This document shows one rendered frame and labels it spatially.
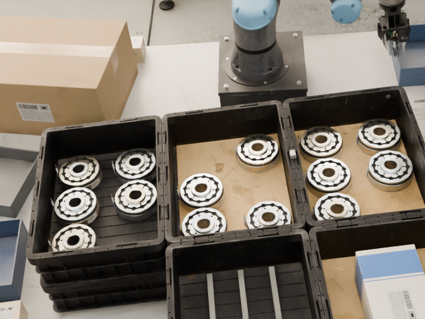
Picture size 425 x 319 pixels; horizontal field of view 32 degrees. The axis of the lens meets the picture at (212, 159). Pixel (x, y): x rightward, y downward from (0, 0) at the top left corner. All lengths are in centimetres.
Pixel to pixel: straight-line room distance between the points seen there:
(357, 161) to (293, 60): 45
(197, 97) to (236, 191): 52
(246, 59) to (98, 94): 41
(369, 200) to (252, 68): 55
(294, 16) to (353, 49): 135
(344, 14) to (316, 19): 172
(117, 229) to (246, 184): 33
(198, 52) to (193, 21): 133
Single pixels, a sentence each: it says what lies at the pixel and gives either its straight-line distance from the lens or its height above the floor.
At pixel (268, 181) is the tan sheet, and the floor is 83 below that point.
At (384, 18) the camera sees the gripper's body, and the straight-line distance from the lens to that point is 214.
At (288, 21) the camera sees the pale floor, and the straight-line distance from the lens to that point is 362.
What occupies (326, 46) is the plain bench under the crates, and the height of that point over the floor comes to 70.
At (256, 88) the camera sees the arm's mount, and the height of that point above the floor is 80.
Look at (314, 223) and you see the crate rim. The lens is 155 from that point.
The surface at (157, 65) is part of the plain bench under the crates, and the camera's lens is 233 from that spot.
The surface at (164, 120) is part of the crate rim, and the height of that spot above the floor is 93.
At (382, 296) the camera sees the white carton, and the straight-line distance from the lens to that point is 147.
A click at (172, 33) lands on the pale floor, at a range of 362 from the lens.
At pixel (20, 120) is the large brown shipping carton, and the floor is 76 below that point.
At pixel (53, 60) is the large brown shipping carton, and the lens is 212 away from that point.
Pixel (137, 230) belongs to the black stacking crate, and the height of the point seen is 83.
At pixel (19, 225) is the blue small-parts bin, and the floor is 75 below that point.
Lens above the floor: 216
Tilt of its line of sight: 47 degrees down
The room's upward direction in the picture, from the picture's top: 9 degrees counter-clockwise
